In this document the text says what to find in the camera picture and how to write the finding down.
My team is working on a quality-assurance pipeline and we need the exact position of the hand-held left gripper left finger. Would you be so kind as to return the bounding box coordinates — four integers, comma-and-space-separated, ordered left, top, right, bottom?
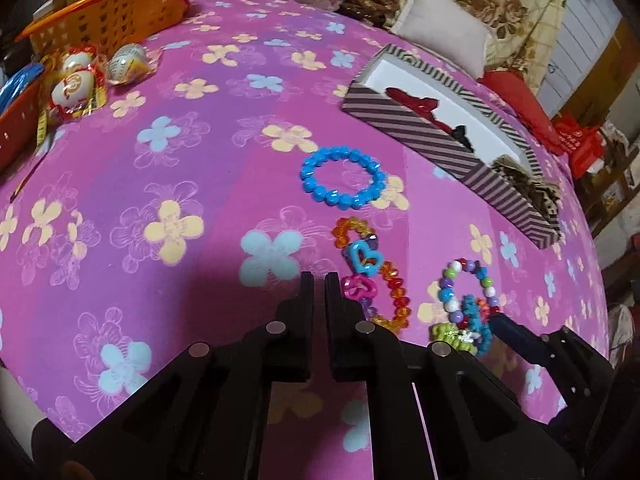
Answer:
65, 270, 315, 480

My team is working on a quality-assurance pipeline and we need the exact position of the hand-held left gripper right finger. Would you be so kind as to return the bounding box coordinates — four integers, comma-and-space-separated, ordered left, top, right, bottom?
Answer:
325, 272, 576, 480

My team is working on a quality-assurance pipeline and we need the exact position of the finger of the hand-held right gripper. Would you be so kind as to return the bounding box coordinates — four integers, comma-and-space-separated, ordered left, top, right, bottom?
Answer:
490, 314, 551, 376

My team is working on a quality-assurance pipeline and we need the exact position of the blue crochet hair tie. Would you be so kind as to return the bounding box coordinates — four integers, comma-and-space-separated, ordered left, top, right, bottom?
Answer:
460, 295, 493, 357

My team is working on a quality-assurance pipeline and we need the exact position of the orange bead bracelet with hearts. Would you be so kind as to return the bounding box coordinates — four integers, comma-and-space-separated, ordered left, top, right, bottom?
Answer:
332, 217, 411, 333

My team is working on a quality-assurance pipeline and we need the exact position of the green hair tie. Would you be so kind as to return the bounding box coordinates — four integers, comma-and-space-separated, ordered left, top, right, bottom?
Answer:
430, 322, 476, 356

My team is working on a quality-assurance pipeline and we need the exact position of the multicolour bead bracelet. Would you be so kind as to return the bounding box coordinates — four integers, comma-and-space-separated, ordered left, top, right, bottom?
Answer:
437, 258, 501, 326

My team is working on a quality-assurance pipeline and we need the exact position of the blue bead bracelet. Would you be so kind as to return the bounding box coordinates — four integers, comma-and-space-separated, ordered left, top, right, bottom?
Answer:
300, 146, 387, 211

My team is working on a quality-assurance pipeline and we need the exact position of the brown patterned hair bow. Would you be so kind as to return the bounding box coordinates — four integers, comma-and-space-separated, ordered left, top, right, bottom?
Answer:
490, 155, 562, 217

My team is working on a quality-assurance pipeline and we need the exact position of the striped cardboard box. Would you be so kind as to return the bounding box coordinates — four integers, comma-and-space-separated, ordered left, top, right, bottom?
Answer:
341, 44, 563, 250

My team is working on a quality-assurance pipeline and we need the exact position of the wooden stool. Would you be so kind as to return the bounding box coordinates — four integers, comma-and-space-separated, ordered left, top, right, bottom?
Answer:
580, 130, 640, 241

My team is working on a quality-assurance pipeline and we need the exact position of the red bag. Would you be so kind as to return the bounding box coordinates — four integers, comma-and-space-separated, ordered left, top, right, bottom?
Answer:
552, 112, 613, 178

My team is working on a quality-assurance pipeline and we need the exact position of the red cushion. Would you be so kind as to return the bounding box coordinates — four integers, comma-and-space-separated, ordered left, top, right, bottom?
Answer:
480, 70, 566, 153

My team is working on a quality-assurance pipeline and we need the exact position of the white pillow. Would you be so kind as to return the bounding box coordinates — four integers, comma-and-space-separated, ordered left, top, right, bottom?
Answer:
390, 0, 498, 76

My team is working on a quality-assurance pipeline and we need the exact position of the silver printed egg in wrapper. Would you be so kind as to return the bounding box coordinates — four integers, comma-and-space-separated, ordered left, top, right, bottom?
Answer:
106, 42, 162, 86

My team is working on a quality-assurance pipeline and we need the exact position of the yellow measuring tape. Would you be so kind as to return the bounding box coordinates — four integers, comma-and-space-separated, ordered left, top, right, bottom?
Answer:
9, 105, 51, 205

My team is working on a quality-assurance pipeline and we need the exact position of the white egg in red-yellow wrapper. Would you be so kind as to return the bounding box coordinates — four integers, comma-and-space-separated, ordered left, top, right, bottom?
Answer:
47, 65, 108, 123
42, 44, 98, 72

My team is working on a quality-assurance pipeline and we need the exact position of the beige floral cloth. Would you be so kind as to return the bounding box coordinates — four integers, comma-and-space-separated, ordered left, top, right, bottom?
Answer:
420, 0, 571, 96

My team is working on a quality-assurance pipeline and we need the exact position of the red plastic basket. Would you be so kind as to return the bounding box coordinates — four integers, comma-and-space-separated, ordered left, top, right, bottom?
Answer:
0, 77, 46, 171

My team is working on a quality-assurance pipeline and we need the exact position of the orange plastic basket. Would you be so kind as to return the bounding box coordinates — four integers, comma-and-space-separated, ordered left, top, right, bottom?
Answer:
15, 0, 203, 56

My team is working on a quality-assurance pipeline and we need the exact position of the blue plastic bag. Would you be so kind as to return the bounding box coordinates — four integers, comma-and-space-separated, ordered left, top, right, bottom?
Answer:
0, 62, 46, 116

